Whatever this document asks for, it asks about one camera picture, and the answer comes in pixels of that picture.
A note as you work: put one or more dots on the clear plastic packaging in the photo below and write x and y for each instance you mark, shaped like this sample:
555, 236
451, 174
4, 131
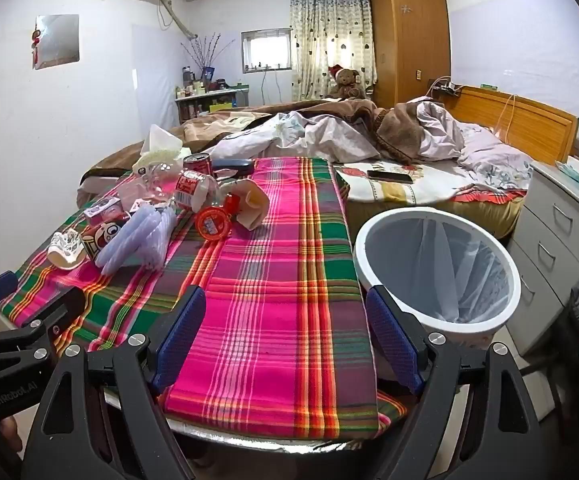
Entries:
153, 181

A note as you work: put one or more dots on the black smartphone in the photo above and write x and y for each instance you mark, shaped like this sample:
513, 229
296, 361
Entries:
390, 176

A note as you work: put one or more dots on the white tissue pack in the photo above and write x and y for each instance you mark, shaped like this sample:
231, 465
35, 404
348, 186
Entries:
159, 142

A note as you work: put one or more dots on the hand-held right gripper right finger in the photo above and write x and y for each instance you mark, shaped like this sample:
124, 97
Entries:
394, 340

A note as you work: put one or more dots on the cluttered white shelf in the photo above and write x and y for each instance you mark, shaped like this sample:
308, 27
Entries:
209, 100

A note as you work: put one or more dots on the white round waste bin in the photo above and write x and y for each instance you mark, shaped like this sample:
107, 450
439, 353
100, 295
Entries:
369, 265

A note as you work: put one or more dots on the wooden bed headboard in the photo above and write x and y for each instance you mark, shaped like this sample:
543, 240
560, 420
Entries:
529, 120

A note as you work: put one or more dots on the beige paper wrapper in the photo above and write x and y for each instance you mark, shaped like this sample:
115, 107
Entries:
255, 201

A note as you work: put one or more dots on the white floral duvet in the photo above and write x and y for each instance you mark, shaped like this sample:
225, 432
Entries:
329, 140

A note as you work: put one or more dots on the brown blanket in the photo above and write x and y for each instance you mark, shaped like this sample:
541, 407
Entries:
399, 130

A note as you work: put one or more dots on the clear bottle with red label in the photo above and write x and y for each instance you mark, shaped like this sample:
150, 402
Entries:
192, 188

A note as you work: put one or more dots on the lavender plastic bags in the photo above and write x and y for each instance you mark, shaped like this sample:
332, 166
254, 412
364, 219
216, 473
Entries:
134, 240

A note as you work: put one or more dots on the dried branches in vase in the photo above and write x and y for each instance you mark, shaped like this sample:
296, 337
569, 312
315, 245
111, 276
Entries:
204, 52

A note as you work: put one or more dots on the white power strip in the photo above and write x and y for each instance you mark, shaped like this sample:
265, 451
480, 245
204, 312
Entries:
447, 87

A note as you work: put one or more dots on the wooden wardrobe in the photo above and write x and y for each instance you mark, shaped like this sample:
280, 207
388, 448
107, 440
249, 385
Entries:
409, 35

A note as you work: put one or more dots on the small window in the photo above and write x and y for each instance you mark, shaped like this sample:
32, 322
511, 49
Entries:
267, 50

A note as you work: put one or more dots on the small printed box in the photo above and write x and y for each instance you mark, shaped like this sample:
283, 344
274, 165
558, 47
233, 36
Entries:
104, 208

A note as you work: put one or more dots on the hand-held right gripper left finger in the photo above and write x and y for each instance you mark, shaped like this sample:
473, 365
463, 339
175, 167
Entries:
182, 332

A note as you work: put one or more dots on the printed bed sheet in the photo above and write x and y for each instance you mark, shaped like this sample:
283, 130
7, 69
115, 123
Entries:
439, 186

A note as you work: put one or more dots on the clear bin liner bag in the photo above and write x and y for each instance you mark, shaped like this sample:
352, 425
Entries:
469, 270

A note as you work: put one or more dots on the pink plaid tablecloth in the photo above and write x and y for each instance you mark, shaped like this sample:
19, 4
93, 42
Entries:
269, 285

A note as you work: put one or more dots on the grey drawer cabinet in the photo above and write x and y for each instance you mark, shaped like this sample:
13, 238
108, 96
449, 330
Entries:
554, 240

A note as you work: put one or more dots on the brown teddy bear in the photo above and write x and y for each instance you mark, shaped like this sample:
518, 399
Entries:
347, 82

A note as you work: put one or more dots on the cartoon printed carton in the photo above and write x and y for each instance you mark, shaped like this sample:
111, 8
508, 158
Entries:
101, 238

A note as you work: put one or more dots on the person's left hand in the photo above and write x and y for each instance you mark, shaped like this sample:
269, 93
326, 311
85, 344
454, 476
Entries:
11, 434

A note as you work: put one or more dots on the shiny wall sheet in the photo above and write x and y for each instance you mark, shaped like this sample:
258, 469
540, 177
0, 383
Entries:
56, 40

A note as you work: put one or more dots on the patterned window curtain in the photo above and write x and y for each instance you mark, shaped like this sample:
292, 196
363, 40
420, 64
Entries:
329, 35

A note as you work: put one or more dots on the red round plastic cup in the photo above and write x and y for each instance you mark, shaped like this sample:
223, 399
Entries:
213, 222

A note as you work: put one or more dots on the wrapped air conditioner pipe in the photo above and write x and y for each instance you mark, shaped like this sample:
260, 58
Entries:
177, 17

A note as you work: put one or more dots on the red soda can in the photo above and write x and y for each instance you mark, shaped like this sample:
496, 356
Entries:
198, 164

